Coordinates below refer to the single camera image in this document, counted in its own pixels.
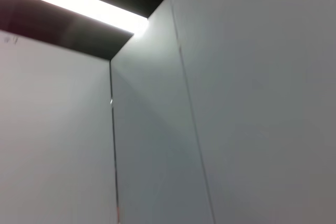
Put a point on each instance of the long bright ceiling light panel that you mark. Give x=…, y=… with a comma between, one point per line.
x=92, y=11

